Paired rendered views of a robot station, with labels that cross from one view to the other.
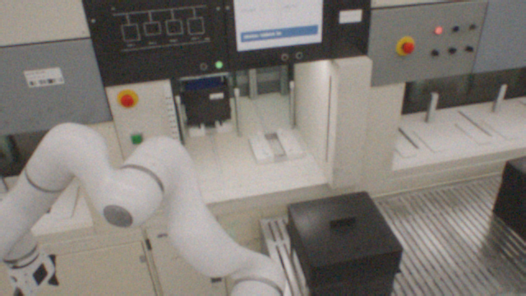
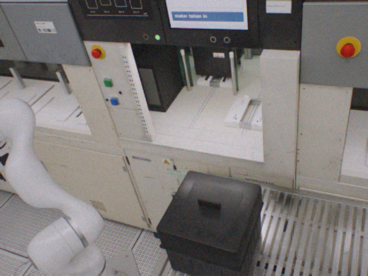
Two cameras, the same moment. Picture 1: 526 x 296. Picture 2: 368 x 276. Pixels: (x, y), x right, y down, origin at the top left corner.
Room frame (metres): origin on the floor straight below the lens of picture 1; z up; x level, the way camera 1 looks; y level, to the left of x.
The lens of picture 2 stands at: (0.36, -0.75, 2.01)
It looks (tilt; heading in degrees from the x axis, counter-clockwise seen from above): 40 degrees down; 43
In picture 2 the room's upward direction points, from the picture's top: 12 degrees counter-clockwise
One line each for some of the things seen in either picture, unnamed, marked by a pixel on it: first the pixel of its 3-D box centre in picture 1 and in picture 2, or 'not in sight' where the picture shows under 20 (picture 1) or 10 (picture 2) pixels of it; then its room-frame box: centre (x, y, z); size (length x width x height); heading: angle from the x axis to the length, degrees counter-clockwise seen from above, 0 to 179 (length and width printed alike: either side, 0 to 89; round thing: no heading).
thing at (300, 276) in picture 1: (339, 261); (215, 234); (0.98, -0.21, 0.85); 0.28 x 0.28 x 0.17; 11
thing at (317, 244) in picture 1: (341, 233); (211, 213); (0.98, -0.21, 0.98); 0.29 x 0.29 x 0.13; 11
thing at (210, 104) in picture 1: (205, 91); (217, 48); (1.89, 0.31, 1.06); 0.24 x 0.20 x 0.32; 102
